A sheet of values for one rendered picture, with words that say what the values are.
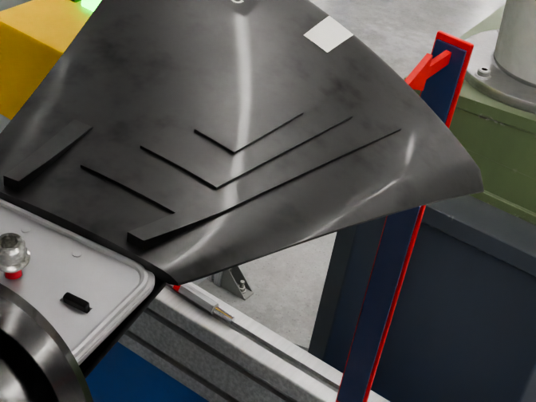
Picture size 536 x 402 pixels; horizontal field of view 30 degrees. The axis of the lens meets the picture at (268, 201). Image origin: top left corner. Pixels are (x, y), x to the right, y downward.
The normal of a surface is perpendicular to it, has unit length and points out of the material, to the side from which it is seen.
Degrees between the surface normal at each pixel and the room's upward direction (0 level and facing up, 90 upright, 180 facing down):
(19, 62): 90
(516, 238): 0
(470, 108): 90
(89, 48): 10
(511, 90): 5
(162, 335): 90
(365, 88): 19
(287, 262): 0
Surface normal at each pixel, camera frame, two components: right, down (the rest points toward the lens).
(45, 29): 0.15, -0.81
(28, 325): 0.60, 0.01
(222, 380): -0.57, 0.40
